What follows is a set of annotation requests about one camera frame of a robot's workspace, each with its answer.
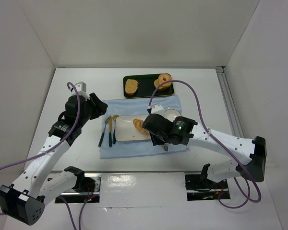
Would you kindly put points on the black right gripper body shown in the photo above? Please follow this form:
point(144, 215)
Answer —
point(157, 140)

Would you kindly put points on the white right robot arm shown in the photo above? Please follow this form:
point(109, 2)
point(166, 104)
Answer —
point(189, 132)

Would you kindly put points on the gold knife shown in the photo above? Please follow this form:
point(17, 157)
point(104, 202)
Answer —
point(110, 131)

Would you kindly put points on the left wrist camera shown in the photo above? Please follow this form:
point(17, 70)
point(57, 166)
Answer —
point(81, 86)

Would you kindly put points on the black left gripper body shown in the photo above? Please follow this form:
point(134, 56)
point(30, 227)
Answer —
point(96, 105)

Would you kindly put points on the small bread slice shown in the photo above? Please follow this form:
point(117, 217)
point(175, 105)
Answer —
point(160, 88)

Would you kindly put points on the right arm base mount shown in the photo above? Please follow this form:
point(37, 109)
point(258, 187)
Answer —
point(204, 190)

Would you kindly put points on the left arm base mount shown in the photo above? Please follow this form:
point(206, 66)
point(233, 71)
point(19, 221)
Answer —
point(89, 191)

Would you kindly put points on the dark green tray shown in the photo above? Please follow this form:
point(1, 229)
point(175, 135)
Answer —
point(145, 86)

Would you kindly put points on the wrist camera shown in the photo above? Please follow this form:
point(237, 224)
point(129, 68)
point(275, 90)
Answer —
point(155, 109)
point(81, 86)

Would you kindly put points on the striped bread roll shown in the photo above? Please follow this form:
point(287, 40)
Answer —
point(138, 123)

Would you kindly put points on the white bowl with handles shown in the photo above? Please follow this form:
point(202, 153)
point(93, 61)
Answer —
point(171, 114)

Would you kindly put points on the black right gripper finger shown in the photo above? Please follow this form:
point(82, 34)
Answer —
point(161, 142)
point(155, 140)

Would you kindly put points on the large bread slice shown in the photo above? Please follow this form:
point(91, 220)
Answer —
point(131, 86)

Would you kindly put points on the aluminium rail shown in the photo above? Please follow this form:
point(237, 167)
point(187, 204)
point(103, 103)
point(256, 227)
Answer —
point(230, 105)

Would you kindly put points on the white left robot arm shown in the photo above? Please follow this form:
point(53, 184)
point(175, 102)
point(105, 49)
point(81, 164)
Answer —
point(26, 197)

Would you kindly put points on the white rectangular plate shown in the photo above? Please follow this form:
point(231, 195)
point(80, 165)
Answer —
point(126, 131)

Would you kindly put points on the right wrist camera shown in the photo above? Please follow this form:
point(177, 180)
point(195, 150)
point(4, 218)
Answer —
point(155, 109)

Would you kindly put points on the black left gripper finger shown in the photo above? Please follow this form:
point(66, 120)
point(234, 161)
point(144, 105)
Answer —
point(94, 99)
point(102, 108)

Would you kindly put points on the gold spoon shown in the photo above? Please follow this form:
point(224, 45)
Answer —
point(114, 132)

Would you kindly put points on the light blue cloth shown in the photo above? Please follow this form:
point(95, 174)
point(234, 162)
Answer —
point(134, 148)

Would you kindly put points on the orange sugared donut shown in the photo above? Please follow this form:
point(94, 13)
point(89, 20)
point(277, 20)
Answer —
point(165, 78)

